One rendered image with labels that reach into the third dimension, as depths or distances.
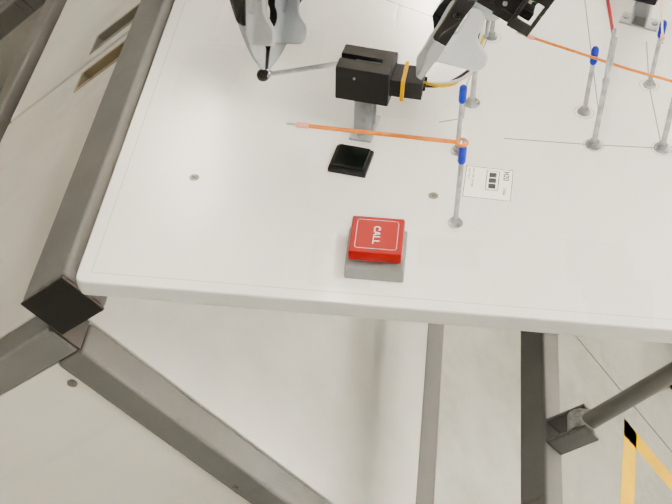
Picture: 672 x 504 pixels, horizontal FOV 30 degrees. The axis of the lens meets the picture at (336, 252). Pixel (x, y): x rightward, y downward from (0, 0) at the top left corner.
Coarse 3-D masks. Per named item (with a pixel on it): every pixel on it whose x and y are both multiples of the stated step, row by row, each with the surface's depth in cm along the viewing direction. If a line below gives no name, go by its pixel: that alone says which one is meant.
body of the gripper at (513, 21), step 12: (480, 0) 118; (492, 0) 117; (504, 0) 117; (516, 0) 117; (528, 0) 115; (540, 0) 115; (552, 0) 114; (492, 12) 118; (504, 12) 118; (516, 12) 116; (528, 12) 117; (540, 12) 116; (516, 24) 117; (528, 24) 117
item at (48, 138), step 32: (96, 64) 170; (64, 96) 171; (96, 96) 161; (32, 128) 172; (64, 128) 162; (0, 160) 173; (32, 160) 163; (64, 160) 153; (0, 192) 164; (32, 192) 154; (64, 192) 146; (0, 224) 155; (32, 224) 147; (0, 256) 147; (32, 256) 140; (0, 288) 140; (0, 320) 134
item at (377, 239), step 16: (352, 224) 119; (368, 224) 119; (384, 224) 119; (400, 224) 119; (352, 240) 117; (368, 240) 117; (384, 240) 117; (400, 240) 117; (352, 256) 117; (368, 256) 116; (384, 256) 116; (400, 256) 116
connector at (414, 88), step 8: (400, 64) 130; (400, 72) 129; (408, 72) 129; (392, 80) 128; (400, 80) 128; (408, 80) 128; (416, 80) 128; (424, 80) 129; (392, 88) 128; (408, 88) 128; (416, 88) 128; (424, 88) 128; (408, 96) 129; (416, 96) 128
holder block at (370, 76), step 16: (352, 48) 130; (368, 48) 130; (352, 64) 128; (368, 64) 128; (384, 64) 128; (336, 80) 129; (352, 80) 128; (368, 80) 128; (384, 80) 127; (336, 96) 130; (352, 96) 129; (368, 96) 129; (384, 96) 128
